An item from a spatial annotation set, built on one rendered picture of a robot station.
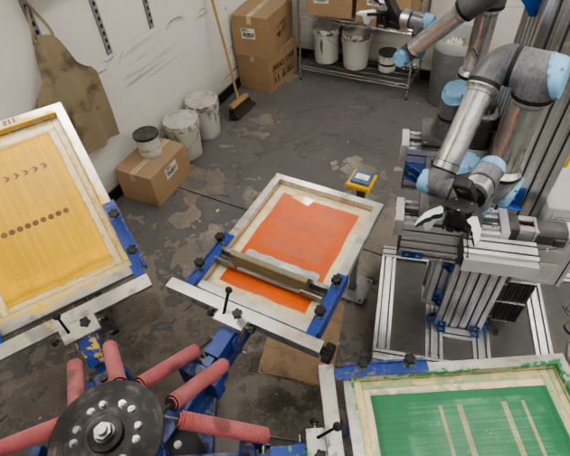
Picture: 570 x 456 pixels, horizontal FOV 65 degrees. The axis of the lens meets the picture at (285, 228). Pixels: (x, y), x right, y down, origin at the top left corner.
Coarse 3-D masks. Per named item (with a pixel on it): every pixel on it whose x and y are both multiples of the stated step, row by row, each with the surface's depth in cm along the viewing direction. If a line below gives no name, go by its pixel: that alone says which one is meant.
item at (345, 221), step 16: (320, 208) 221; (336, 224) 212; (352, 224) 212; (336, 240) 206; (288, 256) 201; (336, 256) 199; (320, 272) 193; (272, 288) 189; (288, 304) 183; (304, 304) 183
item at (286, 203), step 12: (276, 204) 224; (288, 204) 224; (300, 204) 223; (312, 204) 223; (276, 216) 218; (264, 228) 213; (252, 240) 209; (264, 252) 203; (276, 252) 202; (228, 276) 195; (240, 276) 194; (252, 276) 194; (240, 288) 190; (252, 288) 190; (264, 288) 189
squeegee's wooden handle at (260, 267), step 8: (232, 256) 190; (240, 256) 188; (248, 256) 188; (240, 264) 191; (248, 264) 188; (256, 264) 185; (264, 264) 185; (256, 272) 190; (264, 272) 187; (272, 272) 184; (280, 272) 181; (288, 272) 181; (280, 280) 185; (288, 280) 182; (296, 280) 179; (304, 280) 178; (296, 288) 183; (304, 288) 180
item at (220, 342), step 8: (224, 328) 167; (216, 336) 165; (224, 336) 165; (232, 336) 165; (216, 344) 163; (224, 344) 163; (208, 352) 161; (216, 352) 161; (224, 352) 163; (216, 360) 161
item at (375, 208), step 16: (288, 176) 233; (272, 192) 229; (320, 192) 225; (336, 192) 223; (256, 208) 218; (368, 208) 217; (240, 224) 211; (368, 224) 207; (352, 256) 194; (208, 272) 194; (208, 288) 187; (240, 304) 180; (256, 304) 180; (288, 320) 174
